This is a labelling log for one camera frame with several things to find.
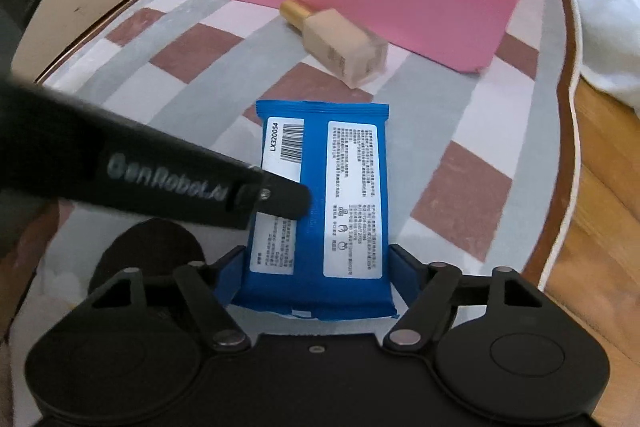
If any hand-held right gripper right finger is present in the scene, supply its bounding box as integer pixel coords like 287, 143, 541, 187
381, 243, 545, 353

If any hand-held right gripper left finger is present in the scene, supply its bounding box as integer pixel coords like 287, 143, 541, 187
89, 247, 252, 353

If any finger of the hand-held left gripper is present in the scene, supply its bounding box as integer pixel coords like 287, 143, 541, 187
235, 164, 312, 220

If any blue wet wipes packet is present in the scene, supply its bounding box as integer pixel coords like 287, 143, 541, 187
229, 101, 401, 324

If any dark round object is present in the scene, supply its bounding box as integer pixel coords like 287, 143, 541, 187
89, 217, 207, 295

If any checked grey brown mat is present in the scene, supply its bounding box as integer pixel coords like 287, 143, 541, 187
0, 0, 586, 427

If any gold-capped beige foundation bottle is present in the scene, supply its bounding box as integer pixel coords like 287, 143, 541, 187
279, 0, 390, 90

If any white bed sheet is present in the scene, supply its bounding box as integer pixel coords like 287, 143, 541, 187
530, 0, 640, 108

